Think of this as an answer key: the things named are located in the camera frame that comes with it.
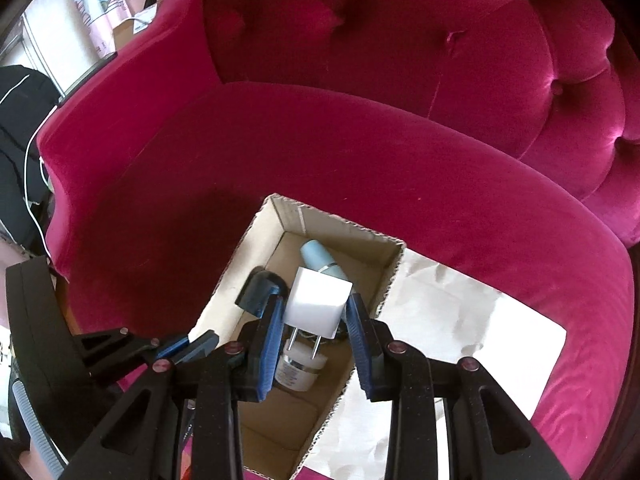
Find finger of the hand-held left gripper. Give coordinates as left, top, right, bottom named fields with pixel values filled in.
left=172, top=329, right=222, bottom=363
left=75, top=327, right=191, bottom=378

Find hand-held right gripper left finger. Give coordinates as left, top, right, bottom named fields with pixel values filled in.
left=60, top=292, right=286, bottom=480

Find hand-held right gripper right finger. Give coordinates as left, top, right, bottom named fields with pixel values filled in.
left=342, top=292, right=571, bottom=480

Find white cream jar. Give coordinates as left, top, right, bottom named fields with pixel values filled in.
left=274, top=340, right=328, bottom=393

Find white wall charger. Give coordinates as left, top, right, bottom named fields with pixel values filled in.
left=282, top=266, right=352, bottom=361

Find light blue bottle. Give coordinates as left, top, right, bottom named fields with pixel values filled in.
left=299, top=240, right=351, bottom=283

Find cardboard box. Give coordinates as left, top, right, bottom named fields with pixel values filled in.
left=185, top=192, right=407, bottom=480

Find white paper sheet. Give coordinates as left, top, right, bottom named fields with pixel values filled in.
left=295, top=247, right=568, bottom=480

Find black jacket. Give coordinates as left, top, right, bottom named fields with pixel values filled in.
left=0, top=65, right=63, bottom=256

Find red velvet tufted sofa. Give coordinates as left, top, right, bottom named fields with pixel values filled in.
left=35, top=0, right=640, bottom=480

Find brown carton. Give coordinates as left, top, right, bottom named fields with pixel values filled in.
left=112, top=22, right=146, bottom=53

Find grey ribbed hose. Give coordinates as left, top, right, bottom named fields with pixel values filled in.
left=10, top=379, right=67, bottom=477

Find white cable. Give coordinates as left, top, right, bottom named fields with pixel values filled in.
left=22, top=105, right=57, bottom=257

